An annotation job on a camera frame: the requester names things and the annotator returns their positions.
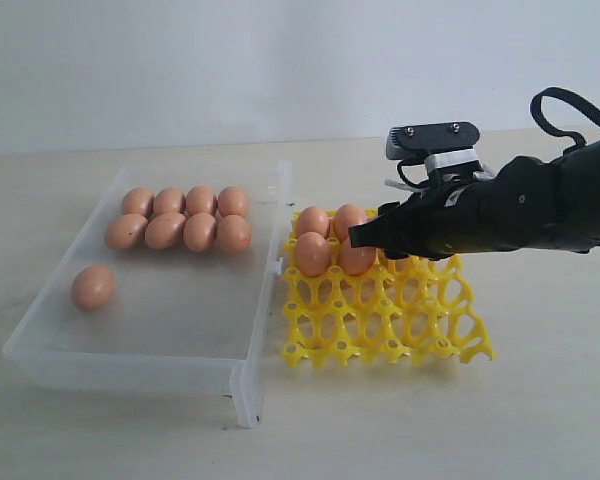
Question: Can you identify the yellow plastic egg tray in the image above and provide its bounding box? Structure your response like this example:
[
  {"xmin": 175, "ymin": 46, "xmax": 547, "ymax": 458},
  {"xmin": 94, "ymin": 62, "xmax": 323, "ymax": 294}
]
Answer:
[{"xmin": 281, "ymin": 233, "xmax": 495, "ymax": 368}]

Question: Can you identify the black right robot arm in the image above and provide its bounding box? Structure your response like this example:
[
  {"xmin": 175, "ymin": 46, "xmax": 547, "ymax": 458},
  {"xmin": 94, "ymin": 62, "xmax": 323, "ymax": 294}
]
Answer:
[{"xmin": 349, "ymin": 122, "xmax": 600, "ymax": 260}]

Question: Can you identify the clear plastic tray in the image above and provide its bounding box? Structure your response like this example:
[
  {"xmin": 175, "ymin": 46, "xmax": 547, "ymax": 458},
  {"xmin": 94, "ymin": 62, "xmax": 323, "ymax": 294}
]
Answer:
[{"xmin": 3, "ymin": 161, "xmax": 292, "ymax": 428}]

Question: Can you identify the brown egg lone front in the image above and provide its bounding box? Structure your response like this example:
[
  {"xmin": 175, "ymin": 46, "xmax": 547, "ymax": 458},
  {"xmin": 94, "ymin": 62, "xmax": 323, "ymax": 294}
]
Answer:
[{"xmin": 337, "ymin": 238, "xmax": 377, "ymax": 276}]

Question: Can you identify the brown egg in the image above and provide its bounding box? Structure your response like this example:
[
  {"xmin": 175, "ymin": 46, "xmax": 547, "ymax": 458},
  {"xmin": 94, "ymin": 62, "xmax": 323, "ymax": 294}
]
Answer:
[
  {"xmin": 217, "ymin": 186, "xmax": 250, "ymax": 218},
  {"xmin": 383, "ymin": 257, "xmax": 414, "ymax": 275},
  {"xmin": 121, "ymin": 186, "xmax": 154, "ymax": 218},
  {"xmin": 216, "ymin": 215, "xmax": 252, "ymax": 254},
  {"xmin": 185, "ymin": 185, "xmax": 217, "ymax": 216},
  {"xmin": 152, "ymin": 187, "xmax": 186, "ymax": 216},
  {"xmin": 183, "ymin": 212, "xmax": 217, "ymax": 252},
  {"xmin": 71, "ymin": 264, "xmax": 116, "ymax": 311},
  {"xmin": 144, "ymin": 212, "xmax": 186, "ymax": 250},
  {"xmin": 104, "ymin": 213, "xmax": 148, "ymax": 250},
  {"xmin": 295, "ymin": 232, "xmax": 331, "ymax": 278}
]

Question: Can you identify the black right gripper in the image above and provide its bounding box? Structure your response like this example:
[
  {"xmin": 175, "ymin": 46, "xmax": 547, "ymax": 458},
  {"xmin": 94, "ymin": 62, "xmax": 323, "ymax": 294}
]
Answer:
[{"xmin": 348, "ymin": 182, "xmax": 490, "ymax": 260}]

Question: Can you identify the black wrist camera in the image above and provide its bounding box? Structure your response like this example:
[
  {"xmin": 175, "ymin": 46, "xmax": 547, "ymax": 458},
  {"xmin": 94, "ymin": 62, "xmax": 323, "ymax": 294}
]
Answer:
[{"xmin": 385, "ymin": 122, "xmax": 480, "ymax": 166}]

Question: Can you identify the black cable loop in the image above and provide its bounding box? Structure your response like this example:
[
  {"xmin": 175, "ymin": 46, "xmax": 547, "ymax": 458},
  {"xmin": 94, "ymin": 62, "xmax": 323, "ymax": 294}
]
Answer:
[{"xmin": 529, "ymin": 87, "xmax": 600, "ymax": 151}]

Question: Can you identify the brown egg slot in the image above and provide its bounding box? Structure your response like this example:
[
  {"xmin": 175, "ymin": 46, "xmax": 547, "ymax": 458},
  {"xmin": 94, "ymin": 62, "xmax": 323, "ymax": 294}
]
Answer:
[
  {"xmin": 333, "ymin": 203, "xmax": 368, "ymax": 242},
  {"xmin": 296, "ymin": 205, "xmax": 330, "ymax": 238}
]

